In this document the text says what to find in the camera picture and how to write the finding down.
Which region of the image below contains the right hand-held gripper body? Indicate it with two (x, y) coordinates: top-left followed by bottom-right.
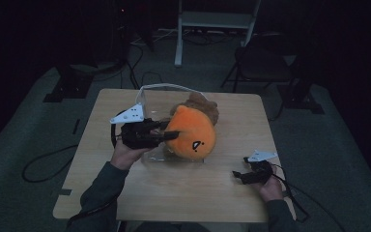
(245, 149), (278, 186)

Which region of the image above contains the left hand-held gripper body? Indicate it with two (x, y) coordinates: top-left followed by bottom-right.
(109, 102), (162, 150)

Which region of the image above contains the orange plush toy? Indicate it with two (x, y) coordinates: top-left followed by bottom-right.
(163, 104), (216, 161)

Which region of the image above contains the clear plastic bag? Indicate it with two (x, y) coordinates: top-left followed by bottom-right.
(136, 82), (218, 163)

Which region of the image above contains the brown teddy bear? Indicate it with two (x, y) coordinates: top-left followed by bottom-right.
(169, 92), (220, 128)

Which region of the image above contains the person's right hand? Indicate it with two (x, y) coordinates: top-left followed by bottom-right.
(259, 164), (286, 203)

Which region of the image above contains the person's left hand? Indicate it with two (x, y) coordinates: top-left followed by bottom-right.
(110, 140), (151, 171)

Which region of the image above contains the black stand base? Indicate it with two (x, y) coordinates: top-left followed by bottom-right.
(276, 54), (326, 114)
(43, 64), (95, 103)

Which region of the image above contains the grey tape strip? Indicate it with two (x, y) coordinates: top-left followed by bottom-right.
(51, 188), (72, 197)

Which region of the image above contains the black folding chair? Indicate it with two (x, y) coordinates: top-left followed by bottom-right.
(220, 32), (296, 95)

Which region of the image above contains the white metal stand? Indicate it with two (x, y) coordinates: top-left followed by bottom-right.
(174, 0), (262, 68)

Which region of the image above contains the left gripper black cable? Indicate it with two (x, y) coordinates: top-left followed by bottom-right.
(22, 110), (127, 227)

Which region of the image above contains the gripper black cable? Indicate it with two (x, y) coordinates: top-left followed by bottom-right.
(271, 163), (346, 232)
(22, 110), (127, 227)

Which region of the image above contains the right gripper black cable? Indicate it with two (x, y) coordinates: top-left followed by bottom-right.
(271, 163), (346, 232)

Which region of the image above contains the black floor cable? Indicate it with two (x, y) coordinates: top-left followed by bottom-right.
(119, 43), (164, 91)

